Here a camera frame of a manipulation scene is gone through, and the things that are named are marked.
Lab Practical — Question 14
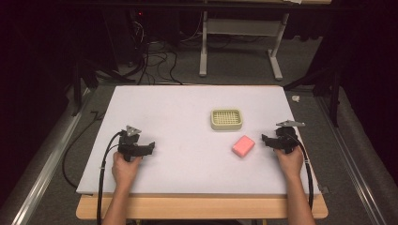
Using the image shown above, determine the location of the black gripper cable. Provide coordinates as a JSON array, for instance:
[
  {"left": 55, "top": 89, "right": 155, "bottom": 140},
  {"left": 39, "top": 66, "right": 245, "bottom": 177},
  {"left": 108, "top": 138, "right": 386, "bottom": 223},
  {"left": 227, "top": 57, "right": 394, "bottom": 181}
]
[
  {"left": 96, "top": 130, "right": 124, "bottom": 225},
  {"left": 285, "top": 132, "right": 315, "bottom": 211}
]

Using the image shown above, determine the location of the person's right hand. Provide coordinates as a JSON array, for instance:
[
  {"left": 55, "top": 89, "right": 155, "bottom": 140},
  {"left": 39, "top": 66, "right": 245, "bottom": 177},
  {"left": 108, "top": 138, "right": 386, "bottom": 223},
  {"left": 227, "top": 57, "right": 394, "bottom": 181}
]
[{"left": 273, "top": 146, "right": 305, "bottom": 182}]

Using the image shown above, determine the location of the metal floor rail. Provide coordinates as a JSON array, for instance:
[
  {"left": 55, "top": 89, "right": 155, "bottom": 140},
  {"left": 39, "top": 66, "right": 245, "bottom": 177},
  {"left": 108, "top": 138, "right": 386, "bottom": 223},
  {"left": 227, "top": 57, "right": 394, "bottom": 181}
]
[
  {"left": 314, "top": 93, "right": 398, "bottom": 225},
  {"left": 0, "top": 87, "right": 97, "bottom": 225}
]

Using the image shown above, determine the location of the pink soap bar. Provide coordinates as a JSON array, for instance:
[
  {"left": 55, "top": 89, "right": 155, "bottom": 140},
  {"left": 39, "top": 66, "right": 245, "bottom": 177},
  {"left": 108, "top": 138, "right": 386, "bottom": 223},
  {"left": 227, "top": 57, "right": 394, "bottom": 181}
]
[{"left": 231, "top": 134, "right": 256, "bottom": 158}]

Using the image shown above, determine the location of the white metal desk frame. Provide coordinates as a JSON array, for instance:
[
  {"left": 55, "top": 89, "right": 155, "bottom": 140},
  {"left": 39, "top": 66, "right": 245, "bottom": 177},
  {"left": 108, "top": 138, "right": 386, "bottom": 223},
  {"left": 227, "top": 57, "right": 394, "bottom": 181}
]
[{"left": 198, "top": 10, "right": 291, "bottom": 82}]

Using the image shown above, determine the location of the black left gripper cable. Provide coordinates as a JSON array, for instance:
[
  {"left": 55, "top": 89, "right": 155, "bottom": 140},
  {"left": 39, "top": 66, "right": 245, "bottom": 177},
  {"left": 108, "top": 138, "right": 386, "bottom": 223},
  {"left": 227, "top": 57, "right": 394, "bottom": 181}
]
[{"left": 96, "top": 130, "right": 124, "bottom": 225}]

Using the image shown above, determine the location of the black floor cable bundle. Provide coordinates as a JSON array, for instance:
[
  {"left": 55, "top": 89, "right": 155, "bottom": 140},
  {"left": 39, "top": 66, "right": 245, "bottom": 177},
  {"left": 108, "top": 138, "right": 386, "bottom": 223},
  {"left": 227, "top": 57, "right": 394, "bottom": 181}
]
[{"left": 125, "top": 18, "right": 184, "bottom": 86}]

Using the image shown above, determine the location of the white foam mat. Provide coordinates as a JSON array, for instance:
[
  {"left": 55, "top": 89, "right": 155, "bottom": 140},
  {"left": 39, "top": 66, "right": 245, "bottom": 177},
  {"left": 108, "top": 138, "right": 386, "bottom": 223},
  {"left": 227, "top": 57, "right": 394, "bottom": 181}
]
[{"left": 75, "top": 84, "right": 322, "bottom": 196}]

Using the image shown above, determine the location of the thin black floor cable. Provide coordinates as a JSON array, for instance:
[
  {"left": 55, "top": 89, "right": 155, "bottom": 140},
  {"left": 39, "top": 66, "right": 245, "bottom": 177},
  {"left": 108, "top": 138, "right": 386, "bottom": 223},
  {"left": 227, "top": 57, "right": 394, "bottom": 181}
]
[{"left": 61, "top": 110, "right": 106, "bottom": 190}]

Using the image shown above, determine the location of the person's left hand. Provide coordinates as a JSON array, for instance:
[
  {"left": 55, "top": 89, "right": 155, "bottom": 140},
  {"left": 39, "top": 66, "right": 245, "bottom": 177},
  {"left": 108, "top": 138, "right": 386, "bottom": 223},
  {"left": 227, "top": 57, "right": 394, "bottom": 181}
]
[{"left": 111, "top": 151, "right": 144, "bottom": 188}]

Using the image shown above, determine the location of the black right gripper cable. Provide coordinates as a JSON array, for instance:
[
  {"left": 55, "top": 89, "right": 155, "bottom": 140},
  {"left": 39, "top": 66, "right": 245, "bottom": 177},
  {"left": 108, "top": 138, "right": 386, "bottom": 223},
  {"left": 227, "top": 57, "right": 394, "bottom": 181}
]
[{"left": 285, "top": 132, "right": 315, "bottom": 211}]

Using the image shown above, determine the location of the cream soap dish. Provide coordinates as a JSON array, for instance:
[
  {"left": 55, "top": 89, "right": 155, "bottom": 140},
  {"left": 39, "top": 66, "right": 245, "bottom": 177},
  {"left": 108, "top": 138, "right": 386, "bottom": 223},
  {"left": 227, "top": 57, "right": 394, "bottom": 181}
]
[{"left": 209, "top": 108, "right": 244, "bottom": 132}]

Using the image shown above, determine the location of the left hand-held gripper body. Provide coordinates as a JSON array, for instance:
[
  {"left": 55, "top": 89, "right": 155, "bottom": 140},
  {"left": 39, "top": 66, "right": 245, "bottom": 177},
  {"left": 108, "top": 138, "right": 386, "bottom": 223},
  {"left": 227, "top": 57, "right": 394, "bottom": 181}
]
[{"left": 117, "top": 125, "right": 148, "bottom": 163}]

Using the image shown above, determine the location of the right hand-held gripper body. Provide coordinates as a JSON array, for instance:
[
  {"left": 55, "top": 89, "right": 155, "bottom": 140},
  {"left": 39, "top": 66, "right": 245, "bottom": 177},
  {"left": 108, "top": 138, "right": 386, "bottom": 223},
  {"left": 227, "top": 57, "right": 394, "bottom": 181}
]
[{"left": 270, "top": 120, "right": 306, "bottom": 155}]

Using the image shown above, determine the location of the black stand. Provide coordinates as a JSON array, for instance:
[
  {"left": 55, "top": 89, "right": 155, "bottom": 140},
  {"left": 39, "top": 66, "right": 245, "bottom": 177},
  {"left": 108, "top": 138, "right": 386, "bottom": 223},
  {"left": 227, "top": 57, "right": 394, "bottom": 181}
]
[
  {"left": 70, "top": 57, "right": 136, "bottom": 117},
  {"left": 283, "top": 61, "right": 343, "bottom": 128}
]

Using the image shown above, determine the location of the wooden table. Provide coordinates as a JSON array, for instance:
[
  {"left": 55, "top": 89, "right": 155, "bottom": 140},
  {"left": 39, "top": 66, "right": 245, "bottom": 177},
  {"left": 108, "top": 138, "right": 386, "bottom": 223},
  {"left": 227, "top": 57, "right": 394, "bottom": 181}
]
[{"left": 75, "top": 192, "right": 329, "bottom": 220}]

